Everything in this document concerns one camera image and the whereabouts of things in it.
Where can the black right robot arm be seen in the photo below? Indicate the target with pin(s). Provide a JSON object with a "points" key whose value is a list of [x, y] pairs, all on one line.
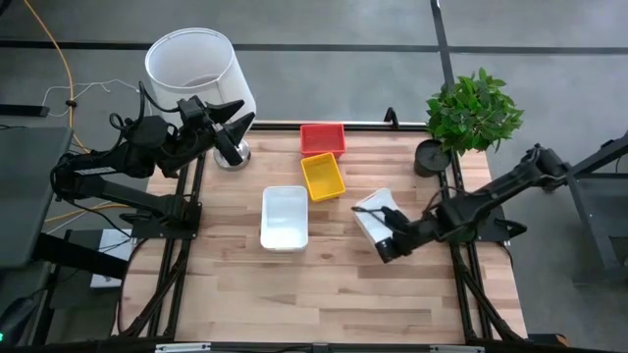
{"points": [[495, 188]]}

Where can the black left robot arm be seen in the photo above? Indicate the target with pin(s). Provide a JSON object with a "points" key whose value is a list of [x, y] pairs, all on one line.
{"points": [[113, 162]]}

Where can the black and orange clamp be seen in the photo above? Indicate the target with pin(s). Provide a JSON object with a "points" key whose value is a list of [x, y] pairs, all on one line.
{"points": [[559, 339]]}

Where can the red plastic slotted basket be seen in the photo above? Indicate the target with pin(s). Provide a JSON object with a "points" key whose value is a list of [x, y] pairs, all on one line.
{"points": [[322, 137]]}

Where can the black floor strip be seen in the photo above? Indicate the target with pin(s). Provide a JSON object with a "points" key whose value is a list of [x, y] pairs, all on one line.
{"points": [[24, 110]]}

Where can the black table frame struts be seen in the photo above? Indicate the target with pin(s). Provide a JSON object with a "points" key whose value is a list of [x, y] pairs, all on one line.
{"points": [[169, 284], [473, 289]]}

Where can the black rail clamp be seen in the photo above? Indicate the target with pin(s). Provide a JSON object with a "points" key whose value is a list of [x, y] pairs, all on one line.
{"points": [[391, 115]]}

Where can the white flat box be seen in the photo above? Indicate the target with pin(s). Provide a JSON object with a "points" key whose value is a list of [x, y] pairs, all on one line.
{"points": [[110, 243]]}

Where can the yellow plastic slotted basket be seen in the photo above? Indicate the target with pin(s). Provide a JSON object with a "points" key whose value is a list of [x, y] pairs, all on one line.
{"points": [[322, 176]]}

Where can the black device with indicator light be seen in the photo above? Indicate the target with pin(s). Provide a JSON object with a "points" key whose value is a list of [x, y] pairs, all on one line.
{"points": [[15, 318]]}

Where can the dark grey flat panel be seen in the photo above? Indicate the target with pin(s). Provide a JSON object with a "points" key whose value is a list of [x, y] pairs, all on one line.
{"points": [[29, 196]]}

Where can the black support beam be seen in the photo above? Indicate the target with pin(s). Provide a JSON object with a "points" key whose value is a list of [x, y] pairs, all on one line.
{"points": [[73, 255]]}

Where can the black metal side stand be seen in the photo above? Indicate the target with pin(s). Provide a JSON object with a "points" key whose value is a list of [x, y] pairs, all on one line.
{"points": [[608, 152]]}

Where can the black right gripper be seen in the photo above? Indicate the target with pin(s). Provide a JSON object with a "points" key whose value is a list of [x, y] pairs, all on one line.
{"points": [[395, 242]]}

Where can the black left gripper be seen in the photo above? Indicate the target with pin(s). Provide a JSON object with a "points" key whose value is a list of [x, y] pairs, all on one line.
{"points": [[228, 144]]}

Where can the black rail with silver brackets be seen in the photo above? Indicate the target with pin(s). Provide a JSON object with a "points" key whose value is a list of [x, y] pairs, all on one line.
{"points": [[343, 349]]}

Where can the green potted artificial tree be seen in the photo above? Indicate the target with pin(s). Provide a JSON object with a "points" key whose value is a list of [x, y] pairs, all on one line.
{"points": [[471, 113]]}

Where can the black table edge rail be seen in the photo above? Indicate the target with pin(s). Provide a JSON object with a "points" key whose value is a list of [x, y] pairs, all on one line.
{"points": [[275, 126]]}

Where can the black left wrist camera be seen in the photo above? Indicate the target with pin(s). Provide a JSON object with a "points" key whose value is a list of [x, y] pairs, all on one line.
{"points": [[190, 110]]}

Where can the white plastic bin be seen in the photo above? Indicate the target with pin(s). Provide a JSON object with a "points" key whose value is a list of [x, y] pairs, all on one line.
{"points": [[284, 220], [380, 198]]}

